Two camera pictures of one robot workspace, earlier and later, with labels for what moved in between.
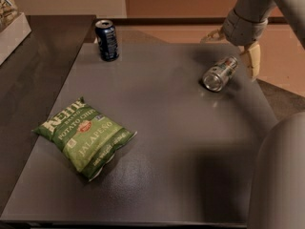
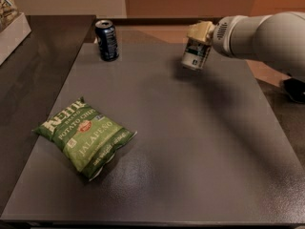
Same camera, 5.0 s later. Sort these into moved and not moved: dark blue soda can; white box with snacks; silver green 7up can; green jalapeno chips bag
Moved: silver green 7up can
Not moved: green jalapeno chips bag; white box with snacks; dark blue soda can
